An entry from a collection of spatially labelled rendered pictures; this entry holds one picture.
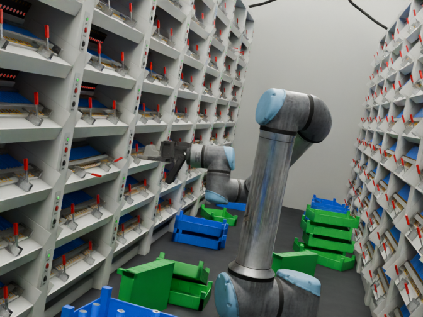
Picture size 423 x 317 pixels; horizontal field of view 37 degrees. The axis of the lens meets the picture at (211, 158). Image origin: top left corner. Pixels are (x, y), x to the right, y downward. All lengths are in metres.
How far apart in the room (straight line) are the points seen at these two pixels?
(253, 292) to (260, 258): 0.10
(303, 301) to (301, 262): 1.20
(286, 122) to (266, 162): 0.14
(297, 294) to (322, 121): 0.55
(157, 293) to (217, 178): 0.54
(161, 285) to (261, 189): 0.82
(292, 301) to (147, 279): 0.66
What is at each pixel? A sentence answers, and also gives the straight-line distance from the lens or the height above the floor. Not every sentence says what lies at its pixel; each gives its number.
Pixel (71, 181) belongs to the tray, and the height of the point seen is 0.53.
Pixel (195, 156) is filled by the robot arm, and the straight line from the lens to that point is 2.40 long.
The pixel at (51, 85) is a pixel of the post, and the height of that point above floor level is 0.83.
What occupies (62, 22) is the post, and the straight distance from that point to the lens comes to 2.03.
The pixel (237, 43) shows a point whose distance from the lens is 5.44.
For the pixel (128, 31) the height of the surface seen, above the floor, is 1.08.
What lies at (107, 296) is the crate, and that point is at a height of 0.38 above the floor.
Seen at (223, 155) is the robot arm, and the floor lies 0.69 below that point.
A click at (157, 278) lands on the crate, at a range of 2.55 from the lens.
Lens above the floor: 0.88
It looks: 5 degrees down
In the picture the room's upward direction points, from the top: 10 degrees clockwise
